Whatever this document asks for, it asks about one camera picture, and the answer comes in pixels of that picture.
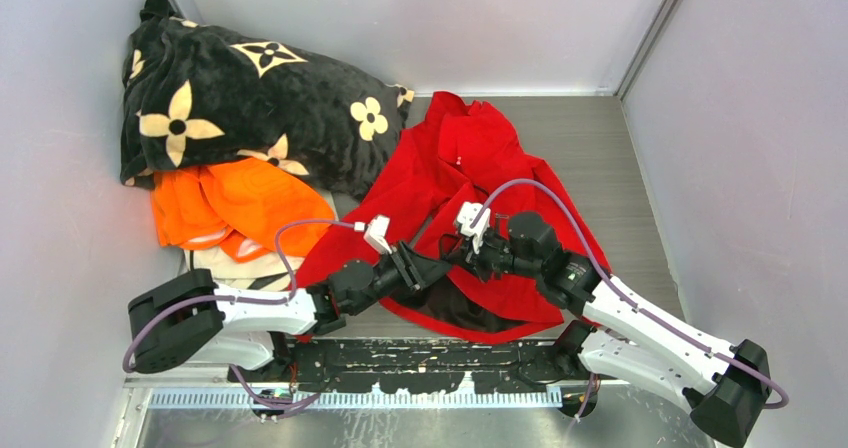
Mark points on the cream cloth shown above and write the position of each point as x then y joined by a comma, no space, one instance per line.
266,273

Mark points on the black floral plush blanket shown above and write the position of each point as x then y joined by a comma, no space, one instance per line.
197,94

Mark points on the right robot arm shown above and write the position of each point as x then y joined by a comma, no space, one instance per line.
721,385

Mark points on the red zip jacket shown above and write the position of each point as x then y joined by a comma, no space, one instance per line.
459,152

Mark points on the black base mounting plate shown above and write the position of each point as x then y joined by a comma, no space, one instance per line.
416,366

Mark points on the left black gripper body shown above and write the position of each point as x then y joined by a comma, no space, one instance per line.
401,271

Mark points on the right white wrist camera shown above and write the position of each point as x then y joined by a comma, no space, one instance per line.
472,219

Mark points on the orange garment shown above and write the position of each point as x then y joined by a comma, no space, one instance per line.
244,208

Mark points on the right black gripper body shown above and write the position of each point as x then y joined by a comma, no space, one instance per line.
495,255

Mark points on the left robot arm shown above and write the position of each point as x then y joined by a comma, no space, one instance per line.
193,318

